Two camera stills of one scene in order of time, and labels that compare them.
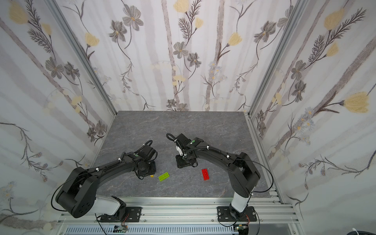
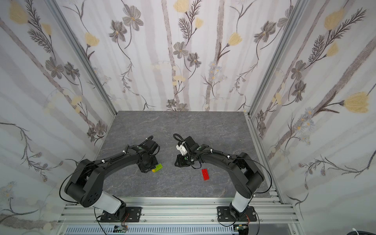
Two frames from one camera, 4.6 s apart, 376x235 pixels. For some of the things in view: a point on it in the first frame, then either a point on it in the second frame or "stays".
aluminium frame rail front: [167, 211] stays
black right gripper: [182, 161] stays
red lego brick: [205, 174] stays
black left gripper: [152, 173] -> [145, 169]
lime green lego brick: [163, 176] -> [158, 167]
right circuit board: [243, 229] stays
